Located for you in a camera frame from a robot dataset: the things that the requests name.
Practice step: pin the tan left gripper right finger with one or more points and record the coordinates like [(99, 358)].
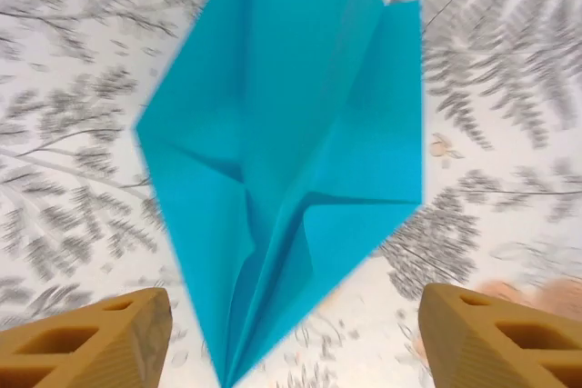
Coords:
[(477, 356)]

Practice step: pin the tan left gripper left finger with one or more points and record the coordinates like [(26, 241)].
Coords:
[(113, 351)]

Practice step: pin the blue cloth sheet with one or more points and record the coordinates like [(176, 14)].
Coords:
[(282, 111)]

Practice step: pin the floral patterned table mat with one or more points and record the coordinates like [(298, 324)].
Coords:
[(500, 88)]

